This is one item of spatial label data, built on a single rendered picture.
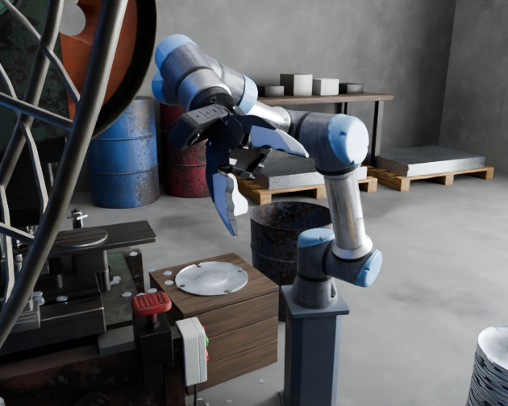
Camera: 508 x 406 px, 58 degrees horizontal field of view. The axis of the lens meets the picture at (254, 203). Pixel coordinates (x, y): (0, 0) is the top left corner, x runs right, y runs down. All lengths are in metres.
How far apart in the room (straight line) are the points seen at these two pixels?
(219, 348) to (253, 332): 0.15
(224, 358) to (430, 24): 4.97
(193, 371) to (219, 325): 0.67
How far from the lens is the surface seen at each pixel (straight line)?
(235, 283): 1.82
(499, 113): 5.78
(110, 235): 1.18
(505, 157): 5.74
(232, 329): 1.78
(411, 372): 2.04
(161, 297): 0.91
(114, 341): 1.02
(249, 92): 0.84
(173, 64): 0.75
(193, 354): 1.06
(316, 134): 1.11
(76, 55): 1.48
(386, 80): 5.68
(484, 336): 1.74
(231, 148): 0.62
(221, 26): 4.69
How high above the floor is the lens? 1.20
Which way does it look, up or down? 18 degrees down
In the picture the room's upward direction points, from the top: straight up
